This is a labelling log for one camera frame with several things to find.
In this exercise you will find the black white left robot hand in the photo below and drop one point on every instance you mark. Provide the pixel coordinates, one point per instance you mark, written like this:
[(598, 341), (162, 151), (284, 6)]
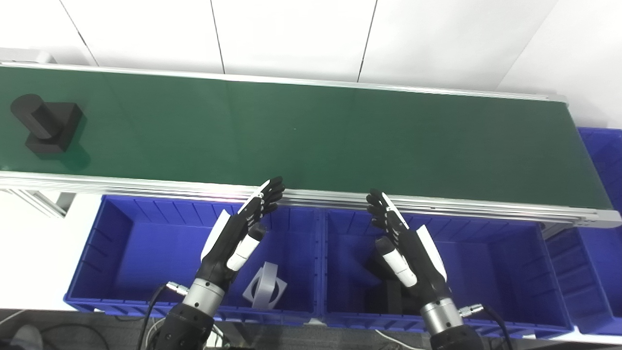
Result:
[(228, 243)]

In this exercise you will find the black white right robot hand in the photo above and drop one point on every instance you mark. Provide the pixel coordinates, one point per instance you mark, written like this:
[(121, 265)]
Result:
[(418, 257)]

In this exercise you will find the black block part with cylinder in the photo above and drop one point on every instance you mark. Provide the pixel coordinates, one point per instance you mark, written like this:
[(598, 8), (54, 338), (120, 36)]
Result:
[(48, 129)]

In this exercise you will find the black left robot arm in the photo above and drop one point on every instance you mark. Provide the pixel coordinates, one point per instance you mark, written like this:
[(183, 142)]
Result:
[(187, 325)]

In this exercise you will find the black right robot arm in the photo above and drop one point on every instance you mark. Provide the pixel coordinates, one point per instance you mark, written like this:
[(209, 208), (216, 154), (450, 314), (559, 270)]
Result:
[(447, 330)]

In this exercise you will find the green conveyor belt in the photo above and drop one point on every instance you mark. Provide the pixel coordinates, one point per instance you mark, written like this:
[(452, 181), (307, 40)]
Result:
[(437, 205), (311, 136)]

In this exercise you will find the blue plastic bin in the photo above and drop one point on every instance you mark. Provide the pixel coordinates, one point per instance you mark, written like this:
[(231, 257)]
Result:
[(160, 253), (597, 253), (495, 277)]

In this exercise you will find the aluminium conveyor support leg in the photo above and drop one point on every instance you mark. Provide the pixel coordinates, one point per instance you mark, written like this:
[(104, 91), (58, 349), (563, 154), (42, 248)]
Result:
[(43, 204)]

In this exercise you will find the grey conveyor motor housing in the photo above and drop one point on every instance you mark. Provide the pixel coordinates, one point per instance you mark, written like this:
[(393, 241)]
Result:
[(29, 56)]

